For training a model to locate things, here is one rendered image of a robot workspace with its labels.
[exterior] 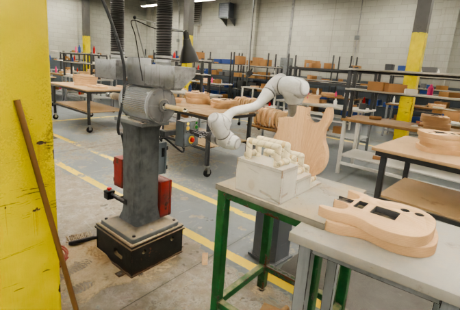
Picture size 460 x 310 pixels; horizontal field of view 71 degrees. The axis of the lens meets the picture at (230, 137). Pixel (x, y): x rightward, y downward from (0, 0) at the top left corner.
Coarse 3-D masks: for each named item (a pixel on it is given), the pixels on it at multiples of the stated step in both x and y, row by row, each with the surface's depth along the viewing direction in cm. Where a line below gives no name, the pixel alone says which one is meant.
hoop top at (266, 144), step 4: (248, 140) 159; (252, 140) 158; (256, 140) 157; (260, 140) 156; (256, 144) 157; (260, 144) 155; (264, 144) 153; (268, 144) 152; (272, 144) 151; (276, 144) 150; (272, 148) 151
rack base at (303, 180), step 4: (304, 172) 173; (300, 176) 167; (304, 176) 167; (308, 176) 169; (296, 180) 160; (300, 180) 163; (304, 180) 166; (308, 180) 170; (296, 184) 161; (300, 184) 164; (304, 184) 167; (308, 184) 171; (296, 188) 162; (300, 188) 165; (304, 188) 168; (308, 188) 172; (296, 192) 162; (300, 192) 165
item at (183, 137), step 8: (176, 120) 248; (184, 120) 248; (192, 120) 251; (176, 128) 249; (184, 128) 244; (192, 128) 250; (176, 136) 250; (184, 136) 245; (192, 136) 251; (176, 144) 251; (184, 144) 247; (192, 144) 253
